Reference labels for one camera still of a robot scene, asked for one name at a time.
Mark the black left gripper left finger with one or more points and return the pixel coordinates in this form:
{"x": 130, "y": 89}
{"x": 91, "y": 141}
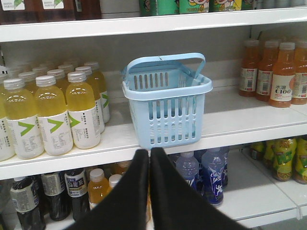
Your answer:
{"x": 124, "y": 208}

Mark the dark tea bottle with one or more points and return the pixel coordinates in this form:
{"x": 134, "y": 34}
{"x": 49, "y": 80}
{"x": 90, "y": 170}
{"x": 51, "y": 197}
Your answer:
{"x": 26, "y": 202}
{"x": 55, "y": 190}
{"x": 76, "y": 184}

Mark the pale yellow drink bottle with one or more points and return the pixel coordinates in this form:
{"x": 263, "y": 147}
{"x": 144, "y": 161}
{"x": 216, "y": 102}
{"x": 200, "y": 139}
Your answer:
{"x": 52, "y": 116}
{"x": 21, "y": 114}
{"x": 82, "y": 111}
{"x": 101, "y": 83}

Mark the blue sports drink bottle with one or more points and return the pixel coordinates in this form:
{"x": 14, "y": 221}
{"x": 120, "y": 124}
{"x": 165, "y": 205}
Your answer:
{"x": 212, "y": 168}
{"x": 188, "y": 167}

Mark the orange vitamin drink bottle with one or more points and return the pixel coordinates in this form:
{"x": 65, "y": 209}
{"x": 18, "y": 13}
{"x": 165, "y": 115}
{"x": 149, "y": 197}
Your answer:
{"x": 113, "y": 181}
{"x": 97, "y": 187}

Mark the yellow lemon tea bottle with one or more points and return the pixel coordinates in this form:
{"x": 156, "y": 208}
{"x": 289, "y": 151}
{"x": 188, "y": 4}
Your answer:
{"x": 257, "y": 150}
{"x": 300, "y": 173}
{"x": 284, "y": 151}

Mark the white metal shelving unit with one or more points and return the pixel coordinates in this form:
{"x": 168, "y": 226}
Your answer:
{"x": 252, "y": 197}

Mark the light blue plastic basket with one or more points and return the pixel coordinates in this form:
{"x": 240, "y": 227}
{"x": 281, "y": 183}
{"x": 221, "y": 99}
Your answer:
{"x": 166, "y": 97}

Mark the orange C100 juice bottle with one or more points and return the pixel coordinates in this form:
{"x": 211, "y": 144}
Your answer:
{"x": 249, "y": 68}
{"x": 265, "y": 72}
{"x": 283, "y": 76}

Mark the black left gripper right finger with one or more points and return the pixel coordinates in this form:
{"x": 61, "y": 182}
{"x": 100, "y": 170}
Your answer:
{"x": 176, "y": 206}

